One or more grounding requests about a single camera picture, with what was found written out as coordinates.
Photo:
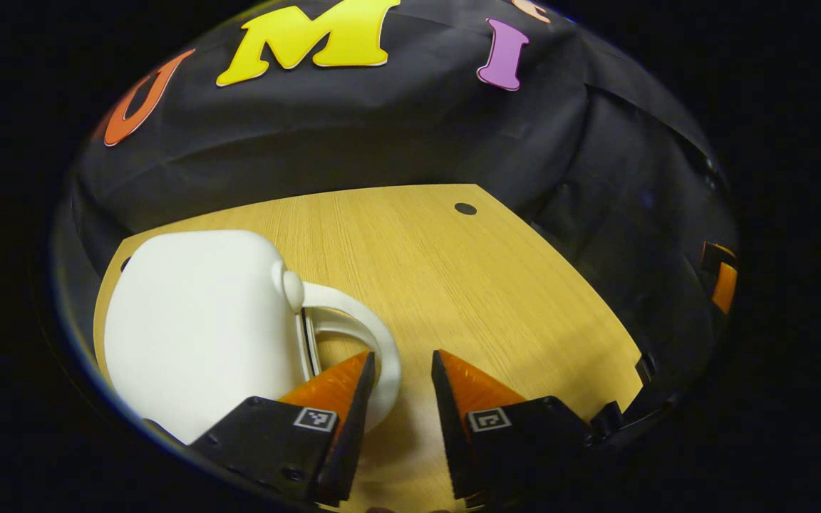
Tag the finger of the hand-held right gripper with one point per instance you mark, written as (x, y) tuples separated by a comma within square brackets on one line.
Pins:
[(724, 285), (606, 420)]

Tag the black backdrop cloth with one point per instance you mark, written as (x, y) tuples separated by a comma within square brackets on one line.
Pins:
[(382, 135)]

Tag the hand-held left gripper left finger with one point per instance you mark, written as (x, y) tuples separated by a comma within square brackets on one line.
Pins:
[(353, 442)]

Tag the white suitcase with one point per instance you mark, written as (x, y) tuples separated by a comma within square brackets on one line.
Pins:
[(197, 328)]

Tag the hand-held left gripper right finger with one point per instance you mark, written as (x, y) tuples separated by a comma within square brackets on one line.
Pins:
[(446, 442)]

